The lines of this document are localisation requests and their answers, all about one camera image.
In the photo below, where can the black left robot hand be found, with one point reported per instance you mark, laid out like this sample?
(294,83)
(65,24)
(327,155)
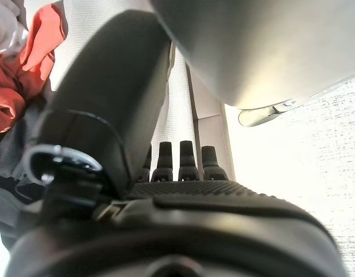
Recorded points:
(114,86)

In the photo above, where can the white textured bed sheet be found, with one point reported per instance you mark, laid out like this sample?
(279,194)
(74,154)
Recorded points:
(177,115)

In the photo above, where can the orange garment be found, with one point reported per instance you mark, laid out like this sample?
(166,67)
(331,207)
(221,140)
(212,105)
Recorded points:
(39,43)

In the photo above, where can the dark grey garment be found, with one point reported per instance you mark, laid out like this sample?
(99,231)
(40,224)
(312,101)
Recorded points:
(10,155)

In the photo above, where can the white garment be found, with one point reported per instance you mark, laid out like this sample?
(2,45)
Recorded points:
(4,26)

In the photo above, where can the white bed frame board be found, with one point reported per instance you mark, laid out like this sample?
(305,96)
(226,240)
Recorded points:
(209,130)

